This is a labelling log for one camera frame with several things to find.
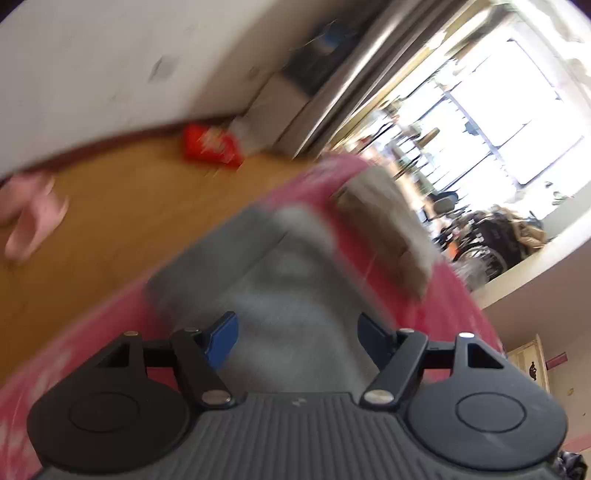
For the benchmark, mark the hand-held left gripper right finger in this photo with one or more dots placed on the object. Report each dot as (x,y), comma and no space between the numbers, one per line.
(374,337)

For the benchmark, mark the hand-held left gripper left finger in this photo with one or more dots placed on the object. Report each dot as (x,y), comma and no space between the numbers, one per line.
(224,334)

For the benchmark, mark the grey sweatpants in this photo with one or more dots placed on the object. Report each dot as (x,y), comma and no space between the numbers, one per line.
(295,300)

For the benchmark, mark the red floral blanket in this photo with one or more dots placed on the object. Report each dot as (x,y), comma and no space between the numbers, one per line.
(452,318)

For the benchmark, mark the beige folded pants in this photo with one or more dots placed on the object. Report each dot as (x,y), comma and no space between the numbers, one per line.
(392,230)

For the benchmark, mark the black wheelchair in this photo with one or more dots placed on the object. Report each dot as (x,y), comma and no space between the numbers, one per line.
(489,244)

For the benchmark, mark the cream nightstand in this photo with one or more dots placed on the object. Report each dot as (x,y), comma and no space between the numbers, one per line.
(528,364)

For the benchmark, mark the beige padded jacket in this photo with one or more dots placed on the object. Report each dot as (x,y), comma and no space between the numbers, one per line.
(521,230)

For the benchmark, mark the red gift box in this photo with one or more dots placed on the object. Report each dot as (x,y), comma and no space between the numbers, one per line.
(212,145)

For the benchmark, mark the white cabinet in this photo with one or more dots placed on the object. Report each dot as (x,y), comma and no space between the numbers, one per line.
(277,115)

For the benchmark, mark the grey curtain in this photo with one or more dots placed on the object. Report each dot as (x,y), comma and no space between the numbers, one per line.
(369,69)

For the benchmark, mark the white wall switch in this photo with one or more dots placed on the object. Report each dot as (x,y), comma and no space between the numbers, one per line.
(161,69)

